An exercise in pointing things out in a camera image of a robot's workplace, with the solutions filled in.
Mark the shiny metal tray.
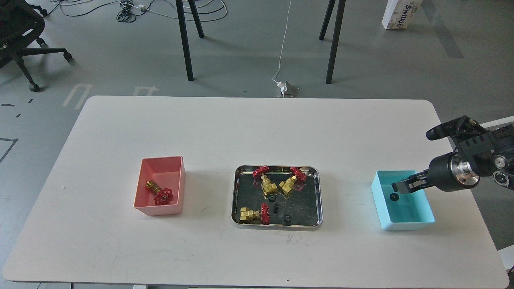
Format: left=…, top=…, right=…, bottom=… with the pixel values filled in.
left=231, top=165, right=323, bottom=229

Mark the white chair base leg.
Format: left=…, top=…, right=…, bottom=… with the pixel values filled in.
left=481, top=116, right=514, bottom=129

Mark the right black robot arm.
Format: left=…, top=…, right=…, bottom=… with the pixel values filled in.
left=390, top=116, right=514, bottom=201

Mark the brass valve top right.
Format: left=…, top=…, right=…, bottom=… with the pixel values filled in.
left=279, top=167, right=307, bottom=199

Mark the brass valve top left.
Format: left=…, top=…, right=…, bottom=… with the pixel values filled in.
left=252, top=166, right=278, bottom=199

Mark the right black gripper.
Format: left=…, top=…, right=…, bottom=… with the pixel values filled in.
left=392, top=116, right=496, bottom=194

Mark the black office chair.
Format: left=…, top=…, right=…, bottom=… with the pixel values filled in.
left=0, top=0, right=72, bottom=92

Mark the black table leg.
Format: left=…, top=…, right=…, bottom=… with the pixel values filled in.
left=175, top=0, right=194, bottom=81
left=319, top=0, right=336, bottom=41
left=188, top=0, right=204, bottom=39
left=325, top=0, right=346, bottom=84

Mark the black rear table leg left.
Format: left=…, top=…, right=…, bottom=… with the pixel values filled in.
left=188, top=0, right=204, bottom=39

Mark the black rear table leg right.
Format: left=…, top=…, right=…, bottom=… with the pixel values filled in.
left=319, top=0, right=336, bottom=41

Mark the bundle of floor cables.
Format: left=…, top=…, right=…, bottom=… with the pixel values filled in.
left=48, top=0, right=228, bottom=23

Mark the blue plastic box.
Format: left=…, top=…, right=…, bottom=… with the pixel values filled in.
left=371, top=170, right=435, bottom=230

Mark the brass valve bottom left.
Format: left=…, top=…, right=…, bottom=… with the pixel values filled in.
left=239, top=203, right=271, bottom=225

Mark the white cable with plug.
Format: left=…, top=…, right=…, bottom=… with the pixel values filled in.
left=272, top=0, right=292, bottom=97

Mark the brass valve red handle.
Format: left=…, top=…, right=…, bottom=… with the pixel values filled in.
left=145, top=180, right=173, bottom=206

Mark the pink plastic box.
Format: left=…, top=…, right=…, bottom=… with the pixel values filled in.
left=133, top=156, right=185, bottom=216

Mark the white cardboard box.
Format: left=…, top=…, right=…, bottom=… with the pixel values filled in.
left=381, top=0, right=423, bottom=30

